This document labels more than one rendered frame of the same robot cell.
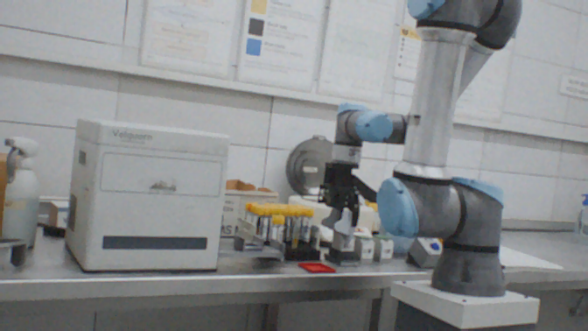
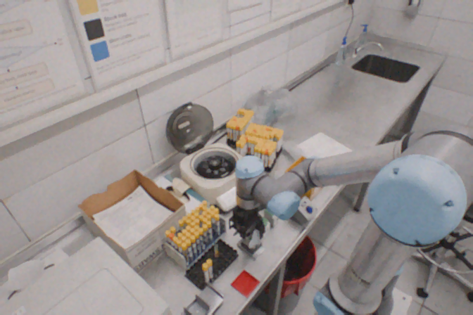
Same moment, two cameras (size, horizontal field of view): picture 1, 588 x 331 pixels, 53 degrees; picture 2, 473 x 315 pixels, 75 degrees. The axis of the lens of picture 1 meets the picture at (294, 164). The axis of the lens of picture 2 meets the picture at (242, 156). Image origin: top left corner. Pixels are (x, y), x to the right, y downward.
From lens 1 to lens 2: 1.13 m
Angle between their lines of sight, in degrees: 41
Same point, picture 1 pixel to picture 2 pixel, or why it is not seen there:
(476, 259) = (382, 304)
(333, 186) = (243, 223)
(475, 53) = not seen: hidden behind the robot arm
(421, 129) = (369, 290)
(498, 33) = not seen: hidden behind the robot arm
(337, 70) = (183, 31)
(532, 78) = not seen: outside the picture
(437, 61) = (400, 257)
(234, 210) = (157, 239)
